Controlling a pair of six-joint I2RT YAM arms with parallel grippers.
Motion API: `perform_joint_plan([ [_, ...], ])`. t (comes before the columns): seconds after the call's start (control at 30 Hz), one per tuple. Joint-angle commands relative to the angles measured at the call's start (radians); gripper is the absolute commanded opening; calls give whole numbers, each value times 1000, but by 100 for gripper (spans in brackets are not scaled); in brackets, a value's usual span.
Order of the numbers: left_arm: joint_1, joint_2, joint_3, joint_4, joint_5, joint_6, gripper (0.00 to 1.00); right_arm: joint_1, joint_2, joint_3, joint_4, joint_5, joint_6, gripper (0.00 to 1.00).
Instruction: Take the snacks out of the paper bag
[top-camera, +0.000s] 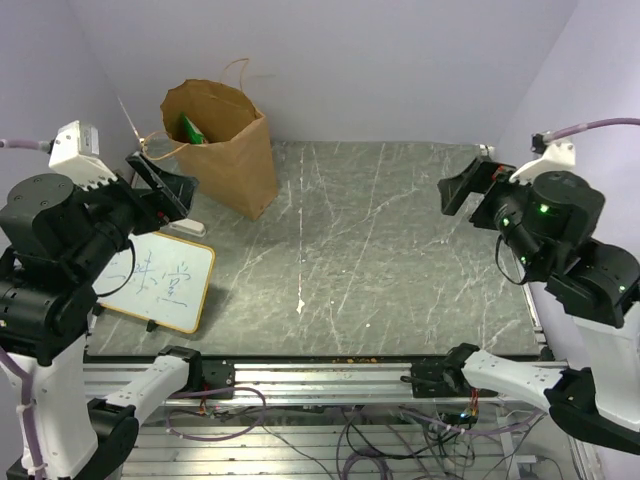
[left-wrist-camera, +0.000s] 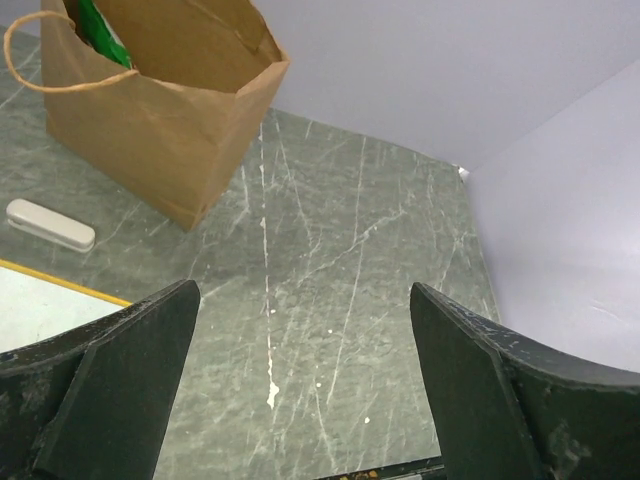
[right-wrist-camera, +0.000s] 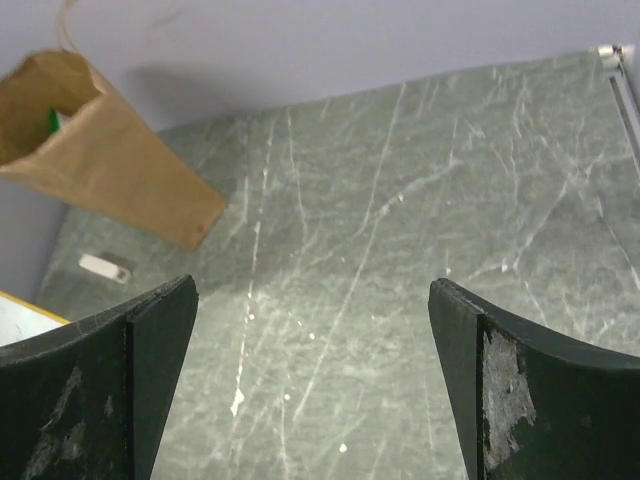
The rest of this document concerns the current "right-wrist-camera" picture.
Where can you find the yellow framed whiteboard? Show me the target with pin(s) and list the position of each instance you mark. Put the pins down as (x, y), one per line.
(20, 320)

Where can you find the brown paper bag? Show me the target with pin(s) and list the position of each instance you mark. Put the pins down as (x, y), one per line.
(106, 159)

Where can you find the green Chuba chips bag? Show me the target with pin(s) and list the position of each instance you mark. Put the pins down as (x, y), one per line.
(57, 121)

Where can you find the aluminium rail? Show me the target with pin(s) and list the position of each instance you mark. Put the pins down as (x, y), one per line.
(618, 63)

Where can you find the white eraser block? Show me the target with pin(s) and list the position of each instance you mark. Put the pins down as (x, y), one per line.
(104, 268)

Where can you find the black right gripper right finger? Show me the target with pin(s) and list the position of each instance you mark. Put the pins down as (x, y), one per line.
(529, 402)

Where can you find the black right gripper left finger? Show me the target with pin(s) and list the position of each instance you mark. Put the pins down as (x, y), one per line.
(90, 400)

